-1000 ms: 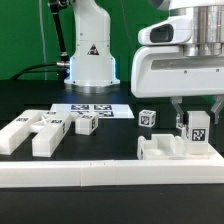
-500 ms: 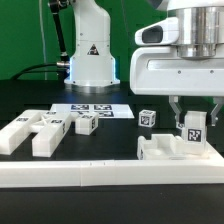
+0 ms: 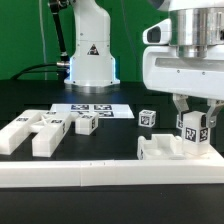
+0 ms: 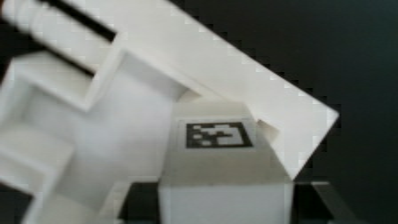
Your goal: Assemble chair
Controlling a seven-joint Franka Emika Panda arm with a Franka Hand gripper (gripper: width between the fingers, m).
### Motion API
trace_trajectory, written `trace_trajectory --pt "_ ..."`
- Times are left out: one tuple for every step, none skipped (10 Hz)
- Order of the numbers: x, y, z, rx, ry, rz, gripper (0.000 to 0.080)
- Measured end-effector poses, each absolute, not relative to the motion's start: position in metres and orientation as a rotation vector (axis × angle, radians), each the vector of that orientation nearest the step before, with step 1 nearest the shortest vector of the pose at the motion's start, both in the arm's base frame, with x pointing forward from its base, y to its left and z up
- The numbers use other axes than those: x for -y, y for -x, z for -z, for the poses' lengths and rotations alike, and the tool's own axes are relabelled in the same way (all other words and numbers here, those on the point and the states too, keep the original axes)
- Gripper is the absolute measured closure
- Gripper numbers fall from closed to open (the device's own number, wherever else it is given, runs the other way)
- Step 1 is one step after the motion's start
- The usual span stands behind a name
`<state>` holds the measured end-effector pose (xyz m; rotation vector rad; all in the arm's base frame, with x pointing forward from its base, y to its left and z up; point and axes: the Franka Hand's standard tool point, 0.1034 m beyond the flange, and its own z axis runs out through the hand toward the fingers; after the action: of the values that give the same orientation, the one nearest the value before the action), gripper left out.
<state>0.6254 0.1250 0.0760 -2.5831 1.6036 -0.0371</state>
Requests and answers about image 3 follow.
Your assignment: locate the white chair back frame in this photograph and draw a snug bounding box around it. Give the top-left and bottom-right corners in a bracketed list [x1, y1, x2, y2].
[0, 110, 72, 157]

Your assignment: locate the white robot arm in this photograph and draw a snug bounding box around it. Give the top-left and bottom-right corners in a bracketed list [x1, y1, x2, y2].
[65, 0, 224, 128]

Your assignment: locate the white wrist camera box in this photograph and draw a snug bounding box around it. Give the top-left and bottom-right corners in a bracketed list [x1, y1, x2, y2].
[142, 19, 172, 45]

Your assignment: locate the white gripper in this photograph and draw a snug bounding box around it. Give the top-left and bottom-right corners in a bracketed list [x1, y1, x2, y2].
[143, 45, 224, 128]

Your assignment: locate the white L-shaped fence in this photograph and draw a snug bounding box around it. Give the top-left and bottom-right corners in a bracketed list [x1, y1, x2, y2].
[0, 146, 224, 188]

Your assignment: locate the black cable bundle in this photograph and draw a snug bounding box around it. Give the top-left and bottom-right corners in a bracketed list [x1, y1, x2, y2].
[10, 0, 72, 80]

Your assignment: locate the white chair seat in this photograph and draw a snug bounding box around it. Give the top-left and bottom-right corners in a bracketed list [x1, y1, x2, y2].
[137, 134, 186, 160]

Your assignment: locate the white marker sheet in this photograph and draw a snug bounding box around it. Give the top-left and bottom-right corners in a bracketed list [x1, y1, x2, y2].
[51, 104, 134, 119]

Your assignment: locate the small white tag cube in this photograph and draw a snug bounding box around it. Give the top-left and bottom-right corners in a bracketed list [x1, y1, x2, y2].
[138, 110, 156, 127]
[176, 115, 183, 130]

